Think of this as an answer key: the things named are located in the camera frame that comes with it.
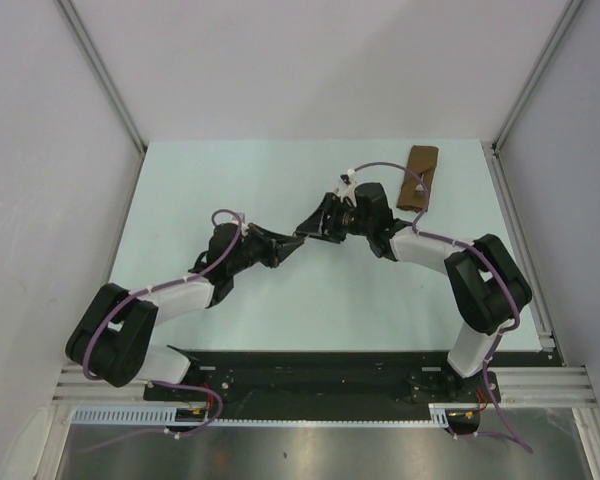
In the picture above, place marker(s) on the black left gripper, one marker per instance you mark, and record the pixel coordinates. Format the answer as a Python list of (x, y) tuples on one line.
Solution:
[(276, 247)]

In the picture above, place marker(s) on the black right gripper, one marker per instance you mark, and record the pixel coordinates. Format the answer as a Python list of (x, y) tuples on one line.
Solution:
[(320, 225)]

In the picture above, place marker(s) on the metal fork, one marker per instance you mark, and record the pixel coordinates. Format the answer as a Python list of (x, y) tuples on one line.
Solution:
[(421, 186)]

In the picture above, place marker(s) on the brown cloth napkin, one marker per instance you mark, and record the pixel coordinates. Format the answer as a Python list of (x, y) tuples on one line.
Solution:
[(422, 158)]

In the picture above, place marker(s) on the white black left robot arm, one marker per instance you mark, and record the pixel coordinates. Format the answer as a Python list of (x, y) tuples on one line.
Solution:
[(112, 341)]

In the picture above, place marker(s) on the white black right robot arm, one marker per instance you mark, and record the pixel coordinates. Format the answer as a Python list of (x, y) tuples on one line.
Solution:
[(489, 289)]

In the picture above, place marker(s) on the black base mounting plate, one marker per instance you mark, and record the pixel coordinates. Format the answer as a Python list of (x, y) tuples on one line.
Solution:
[(325, 386)]

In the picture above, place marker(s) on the aluminium front rail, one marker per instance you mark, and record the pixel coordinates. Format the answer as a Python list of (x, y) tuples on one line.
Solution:
[(519, 387)]

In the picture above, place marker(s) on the aluminium corner post left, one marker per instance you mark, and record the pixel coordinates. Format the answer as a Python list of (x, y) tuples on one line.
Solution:
[(96, 64)]

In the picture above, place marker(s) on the aluminium corner post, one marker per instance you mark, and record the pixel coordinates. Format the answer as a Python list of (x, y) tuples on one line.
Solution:
[(550, 49), (96, 64)]

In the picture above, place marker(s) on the aluminium corner post right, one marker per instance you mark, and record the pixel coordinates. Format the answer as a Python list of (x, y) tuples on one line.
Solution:
[(550, 49)]

